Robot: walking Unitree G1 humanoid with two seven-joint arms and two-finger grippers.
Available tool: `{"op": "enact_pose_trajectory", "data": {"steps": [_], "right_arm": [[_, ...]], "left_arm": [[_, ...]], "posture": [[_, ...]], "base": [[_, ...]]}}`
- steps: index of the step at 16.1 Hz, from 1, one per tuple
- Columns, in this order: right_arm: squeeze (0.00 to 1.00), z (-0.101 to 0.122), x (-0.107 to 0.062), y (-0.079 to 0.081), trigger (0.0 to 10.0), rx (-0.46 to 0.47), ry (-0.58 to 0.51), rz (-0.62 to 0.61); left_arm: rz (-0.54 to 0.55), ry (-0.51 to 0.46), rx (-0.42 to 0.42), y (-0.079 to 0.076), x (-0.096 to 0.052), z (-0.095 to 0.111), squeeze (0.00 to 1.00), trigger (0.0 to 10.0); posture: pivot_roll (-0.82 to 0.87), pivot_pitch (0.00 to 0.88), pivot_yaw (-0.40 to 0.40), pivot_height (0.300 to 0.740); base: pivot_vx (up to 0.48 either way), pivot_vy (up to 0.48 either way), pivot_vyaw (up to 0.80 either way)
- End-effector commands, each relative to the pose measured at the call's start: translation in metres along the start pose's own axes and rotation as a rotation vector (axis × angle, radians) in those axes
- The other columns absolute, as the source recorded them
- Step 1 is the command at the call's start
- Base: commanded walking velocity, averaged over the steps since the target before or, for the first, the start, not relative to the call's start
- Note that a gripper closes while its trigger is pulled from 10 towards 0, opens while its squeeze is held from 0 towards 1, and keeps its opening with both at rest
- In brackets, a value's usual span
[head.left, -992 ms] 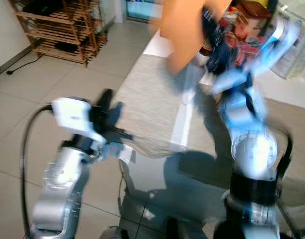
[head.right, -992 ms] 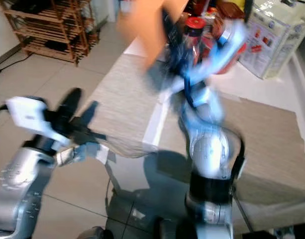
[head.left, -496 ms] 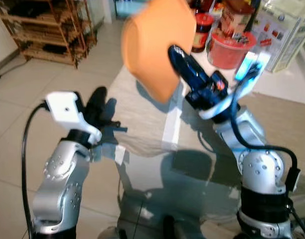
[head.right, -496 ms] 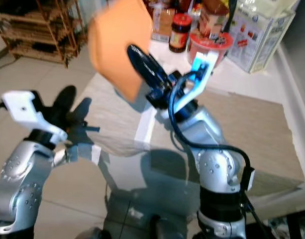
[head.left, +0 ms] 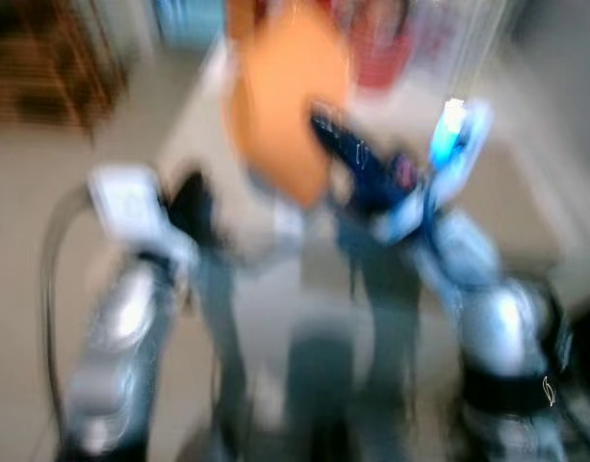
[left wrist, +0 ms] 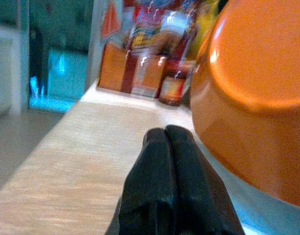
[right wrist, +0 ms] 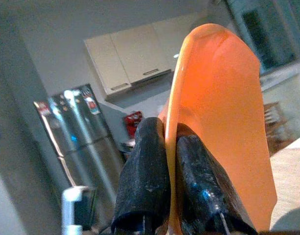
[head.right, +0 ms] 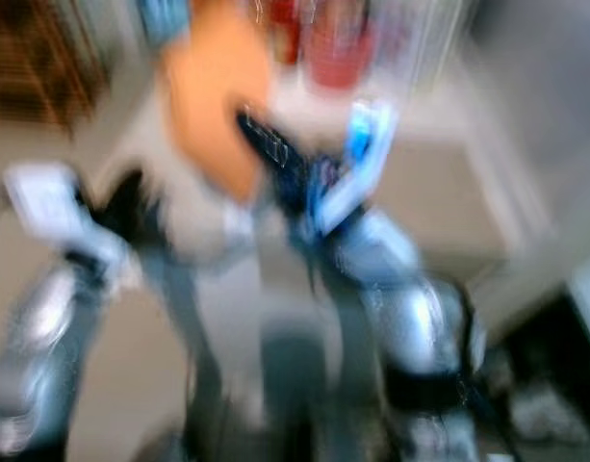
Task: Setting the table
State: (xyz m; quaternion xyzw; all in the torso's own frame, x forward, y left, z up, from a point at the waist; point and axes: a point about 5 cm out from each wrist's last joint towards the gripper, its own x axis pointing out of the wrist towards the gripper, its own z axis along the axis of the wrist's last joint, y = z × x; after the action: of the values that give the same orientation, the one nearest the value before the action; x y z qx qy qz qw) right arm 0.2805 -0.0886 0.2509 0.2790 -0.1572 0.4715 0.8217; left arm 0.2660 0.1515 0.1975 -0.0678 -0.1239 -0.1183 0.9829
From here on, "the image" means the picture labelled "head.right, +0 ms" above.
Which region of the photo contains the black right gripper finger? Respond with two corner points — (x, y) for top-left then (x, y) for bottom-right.
(236, 107), (301, 173)

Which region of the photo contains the orange round plate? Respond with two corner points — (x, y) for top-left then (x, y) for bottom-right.
(163, 0), (278, 205)

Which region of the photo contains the red container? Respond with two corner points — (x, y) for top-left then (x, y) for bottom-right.
(302, 14), (384, 90)

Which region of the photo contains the grey left robot leg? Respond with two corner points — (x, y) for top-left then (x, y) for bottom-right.
(139, 241), (223, 462)

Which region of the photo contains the grey robot leg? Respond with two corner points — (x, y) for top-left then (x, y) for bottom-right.
(309, 241), (387, 462)
(139, 241), (223, 462)

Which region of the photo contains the grey right robot leg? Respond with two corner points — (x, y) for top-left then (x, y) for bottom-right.
(309, 241), (387, 462)

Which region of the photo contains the light blue container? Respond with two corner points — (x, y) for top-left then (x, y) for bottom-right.
(139, 0), (180, 45)

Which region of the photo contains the brown wooden furniture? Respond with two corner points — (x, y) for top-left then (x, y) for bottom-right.
(0, 0), (108, 131)

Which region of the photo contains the dark floor object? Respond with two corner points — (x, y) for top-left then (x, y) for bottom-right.
(492, 289), (590, 462)

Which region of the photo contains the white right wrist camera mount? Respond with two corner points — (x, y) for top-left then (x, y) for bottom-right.
(316, 96), (399, 240)

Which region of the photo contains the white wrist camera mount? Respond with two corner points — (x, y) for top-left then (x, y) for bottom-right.
(316, 96), (399, 240)
(2, 162), (82, 244)

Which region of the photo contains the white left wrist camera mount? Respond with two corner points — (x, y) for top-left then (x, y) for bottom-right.
(2, 162), (82, 244)

